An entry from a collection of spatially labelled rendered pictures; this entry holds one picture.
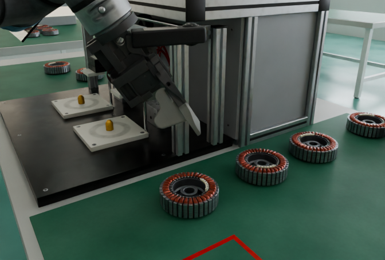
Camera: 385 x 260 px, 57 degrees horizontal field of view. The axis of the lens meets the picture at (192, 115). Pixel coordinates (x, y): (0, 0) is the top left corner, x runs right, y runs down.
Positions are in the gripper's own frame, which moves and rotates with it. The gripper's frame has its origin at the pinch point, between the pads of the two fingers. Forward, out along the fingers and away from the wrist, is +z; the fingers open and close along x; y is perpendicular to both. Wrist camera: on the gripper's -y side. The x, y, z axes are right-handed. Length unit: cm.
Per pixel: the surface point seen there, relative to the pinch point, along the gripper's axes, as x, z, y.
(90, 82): -73, 1, 25
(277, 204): 5.1, 23.2, -3.9
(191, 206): 5.7, 11.8, 9.0
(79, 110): -48, 1, 27
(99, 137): -26.9, 3.7, 22.4
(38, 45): -183, -12, 57
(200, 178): -1.6, 13.1, 5.7
